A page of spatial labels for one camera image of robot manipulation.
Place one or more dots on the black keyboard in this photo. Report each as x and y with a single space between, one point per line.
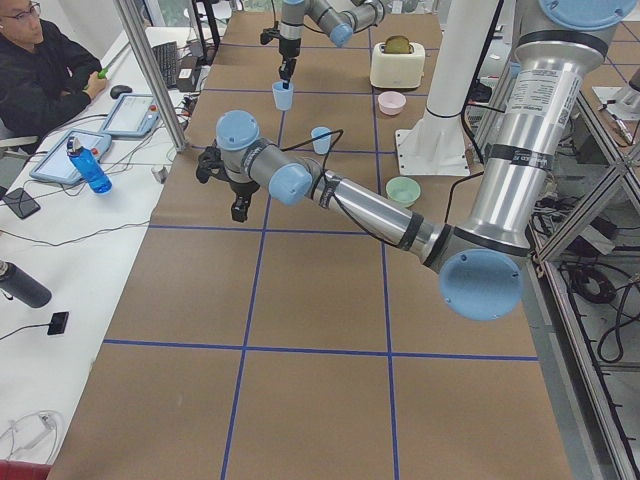
166 57

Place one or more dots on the pink bowl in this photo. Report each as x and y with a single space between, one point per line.
391 103

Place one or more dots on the green bowl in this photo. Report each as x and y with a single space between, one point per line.
403 190

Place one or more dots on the small black device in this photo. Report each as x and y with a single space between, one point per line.
58 323

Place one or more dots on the white power adapter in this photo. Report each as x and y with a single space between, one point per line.
35 437

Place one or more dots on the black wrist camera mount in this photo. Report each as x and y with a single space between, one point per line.
269 34

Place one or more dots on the cream toaster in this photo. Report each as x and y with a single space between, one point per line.
397 71

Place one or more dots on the white camera stand base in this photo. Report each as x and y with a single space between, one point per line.
435 145

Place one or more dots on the black computer mouse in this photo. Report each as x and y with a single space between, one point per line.
118 90

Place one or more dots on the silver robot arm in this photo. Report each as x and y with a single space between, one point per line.
557 43
338 26

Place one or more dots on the upper teach pendant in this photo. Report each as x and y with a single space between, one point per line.
132 116

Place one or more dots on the black smartphone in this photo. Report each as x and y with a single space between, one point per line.
21 203

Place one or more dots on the aluminium frame post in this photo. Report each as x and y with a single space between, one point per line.
134 28

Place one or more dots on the seated person black hoodie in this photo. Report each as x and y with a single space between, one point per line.
47 79

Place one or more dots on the lower teach pendant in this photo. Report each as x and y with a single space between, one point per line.
55 166

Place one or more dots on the light blue cup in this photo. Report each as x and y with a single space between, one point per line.
283 94
321 139

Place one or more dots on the black thermos bottle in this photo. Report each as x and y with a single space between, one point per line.
21 286

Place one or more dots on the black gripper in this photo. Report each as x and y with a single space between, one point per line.
244 189
288 49

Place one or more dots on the bread slice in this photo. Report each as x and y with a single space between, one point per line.
397 44

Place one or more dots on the blue water bottle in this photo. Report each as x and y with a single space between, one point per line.
88 167

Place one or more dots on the teach pendant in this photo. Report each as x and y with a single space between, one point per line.
55 166
132 116

